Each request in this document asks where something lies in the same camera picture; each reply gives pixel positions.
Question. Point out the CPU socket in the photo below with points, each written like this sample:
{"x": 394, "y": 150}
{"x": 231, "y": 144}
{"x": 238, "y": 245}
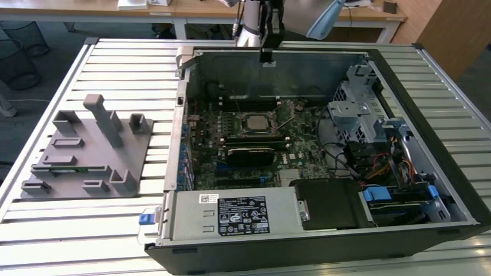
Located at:
{"x": 242, "y": 123}

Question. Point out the black open PC case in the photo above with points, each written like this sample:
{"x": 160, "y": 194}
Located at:
{"x": 307, "y": 258}

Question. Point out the round coin battery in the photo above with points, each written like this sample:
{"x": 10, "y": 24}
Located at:
{"x": 302, "y": 104}

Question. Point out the black plastic shroud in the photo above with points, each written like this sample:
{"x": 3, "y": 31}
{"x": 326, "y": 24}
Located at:
{"x": 330, "y": 201}

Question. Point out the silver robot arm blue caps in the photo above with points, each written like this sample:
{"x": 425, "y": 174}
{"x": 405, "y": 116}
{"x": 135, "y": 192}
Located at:
{"x": 250, "y": 17}

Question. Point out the blue disk carrier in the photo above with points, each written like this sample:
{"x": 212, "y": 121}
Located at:
{"x": 375, "y": 194}

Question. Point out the green RAM stick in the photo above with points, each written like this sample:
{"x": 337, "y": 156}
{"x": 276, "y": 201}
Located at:
{"x": 67, "y": 170}

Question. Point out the RAM slot white clips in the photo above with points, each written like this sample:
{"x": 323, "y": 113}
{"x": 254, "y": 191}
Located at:
{"x": 250, "y": 104}
{"x": 255, "y": 147}
{"x": 255, "y": 142}
{"x": 250, "y": 98}

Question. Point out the thin metal locking lever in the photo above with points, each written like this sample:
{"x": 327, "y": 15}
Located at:
{"x": 256, "y": 132}
{"x": 238, "y": 105}

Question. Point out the black graphics card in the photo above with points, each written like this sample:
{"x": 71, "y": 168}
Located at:
{"x": 250, "y": 158}

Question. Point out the silver power supply with label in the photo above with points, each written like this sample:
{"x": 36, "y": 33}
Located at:
{"x": 188, "y": 212}

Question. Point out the blue plastic tab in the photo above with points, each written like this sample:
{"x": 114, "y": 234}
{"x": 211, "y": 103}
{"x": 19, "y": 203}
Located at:
{"x": 431, "y": 192}

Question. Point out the beige case latch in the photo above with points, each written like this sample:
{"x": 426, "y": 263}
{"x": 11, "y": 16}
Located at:
{"x": 184, "y": 53}

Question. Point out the wooden desk white frame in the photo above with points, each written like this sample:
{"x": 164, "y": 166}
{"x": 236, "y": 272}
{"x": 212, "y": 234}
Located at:
{"x": 76, "y": 8}

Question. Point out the silver CPU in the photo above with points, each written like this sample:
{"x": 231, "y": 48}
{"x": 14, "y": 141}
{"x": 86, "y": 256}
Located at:
{"x": 256, "y": 122}

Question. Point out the black expansion slot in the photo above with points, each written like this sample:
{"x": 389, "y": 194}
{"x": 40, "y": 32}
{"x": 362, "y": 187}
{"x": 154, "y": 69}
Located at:
{"x": 242, "y": 183}

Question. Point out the blue case latch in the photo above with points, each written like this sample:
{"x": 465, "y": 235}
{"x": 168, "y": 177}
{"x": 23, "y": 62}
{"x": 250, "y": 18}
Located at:
{"x": 146, "y": 218}

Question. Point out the white desk leg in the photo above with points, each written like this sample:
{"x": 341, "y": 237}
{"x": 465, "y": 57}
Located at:
{"x": 7, "y": 106}

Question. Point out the green motherboard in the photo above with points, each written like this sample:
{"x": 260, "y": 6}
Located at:
{"x": 307, "y": 149}

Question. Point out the small white box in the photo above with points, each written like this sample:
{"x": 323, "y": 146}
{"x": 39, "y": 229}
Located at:
{"x": 159, "y": 2}

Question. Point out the small black block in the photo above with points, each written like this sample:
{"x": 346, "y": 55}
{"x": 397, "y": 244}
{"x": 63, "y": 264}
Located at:
{"x": 390, "y": 7}

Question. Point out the wooden cabinet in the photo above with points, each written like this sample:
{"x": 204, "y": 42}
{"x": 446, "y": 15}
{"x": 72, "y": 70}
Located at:
{"x": 453, "y": 34}

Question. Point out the silver finned heatsink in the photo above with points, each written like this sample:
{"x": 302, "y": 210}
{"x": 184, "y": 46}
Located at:
{"x": 290, "y": 175}

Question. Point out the silver drive cage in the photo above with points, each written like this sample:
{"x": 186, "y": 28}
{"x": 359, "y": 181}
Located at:
{"x": 345, "y": 112}

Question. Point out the grey plastic parts rack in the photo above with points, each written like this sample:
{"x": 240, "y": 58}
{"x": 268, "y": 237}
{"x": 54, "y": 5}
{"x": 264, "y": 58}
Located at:
{"x": 96, "y": 161}

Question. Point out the black mesh wastebasket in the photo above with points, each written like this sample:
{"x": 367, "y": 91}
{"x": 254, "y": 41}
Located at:
{"x": 19, "y": 69}
{"x": 27, "y": 37}

